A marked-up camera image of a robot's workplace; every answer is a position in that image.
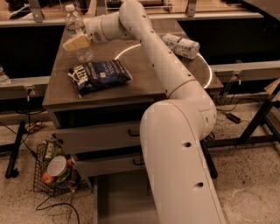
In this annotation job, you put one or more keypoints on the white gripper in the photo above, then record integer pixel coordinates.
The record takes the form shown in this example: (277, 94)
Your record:
(94, 31)

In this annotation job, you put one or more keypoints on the clear water bottle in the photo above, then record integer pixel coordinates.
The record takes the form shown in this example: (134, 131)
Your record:
(75, 25)

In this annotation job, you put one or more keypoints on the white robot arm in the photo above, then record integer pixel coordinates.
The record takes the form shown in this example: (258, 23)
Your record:
(170, 130)

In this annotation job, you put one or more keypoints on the top grey drawer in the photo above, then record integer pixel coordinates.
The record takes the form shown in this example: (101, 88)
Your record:
(99, 137)

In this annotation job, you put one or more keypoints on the grey drawer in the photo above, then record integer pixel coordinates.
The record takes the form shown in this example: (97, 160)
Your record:
(109, 165)
(99, 137)

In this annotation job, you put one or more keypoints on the white labelled bottle lying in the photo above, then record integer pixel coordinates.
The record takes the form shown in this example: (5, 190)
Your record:
(182, 46)

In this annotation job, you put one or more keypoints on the middle grey drawer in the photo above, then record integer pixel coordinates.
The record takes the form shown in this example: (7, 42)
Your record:
(109, 165)

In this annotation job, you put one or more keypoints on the bottom open drawer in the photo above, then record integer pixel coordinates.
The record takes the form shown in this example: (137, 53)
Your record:
(125, 198)

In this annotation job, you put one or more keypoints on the blue chip bag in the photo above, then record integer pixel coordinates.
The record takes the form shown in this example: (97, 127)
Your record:
(95, 76)

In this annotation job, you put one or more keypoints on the green chip bag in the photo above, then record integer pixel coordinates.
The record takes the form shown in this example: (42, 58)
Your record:
(52, 150)

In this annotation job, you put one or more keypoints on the can with white lid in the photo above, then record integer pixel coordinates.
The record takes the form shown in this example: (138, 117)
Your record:
(58, 169)

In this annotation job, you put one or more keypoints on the red apple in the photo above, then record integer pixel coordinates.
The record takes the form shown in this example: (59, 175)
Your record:
(47, 179)

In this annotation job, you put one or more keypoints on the black table leg left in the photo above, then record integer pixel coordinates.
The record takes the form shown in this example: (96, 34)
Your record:
(11, 171)

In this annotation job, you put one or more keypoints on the black table leg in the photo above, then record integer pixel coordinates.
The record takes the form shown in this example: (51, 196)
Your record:
(209, 161)
(11, 171)

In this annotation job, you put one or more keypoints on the black power adapter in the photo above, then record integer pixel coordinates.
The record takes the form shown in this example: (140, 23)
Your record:
(233, 118)

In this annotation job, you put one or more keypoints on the black table leg right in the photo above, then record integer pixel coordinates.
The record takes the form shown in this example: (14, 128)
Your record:
(209, 161)

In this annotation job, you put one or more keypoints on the black wire basket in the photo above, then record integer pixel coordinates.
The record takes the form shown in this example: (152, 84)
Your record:
(40, 187)

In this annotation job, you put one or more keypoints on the black frame stand right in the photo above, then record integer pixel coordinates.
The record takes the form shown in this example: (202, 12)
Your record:
(261, 117)

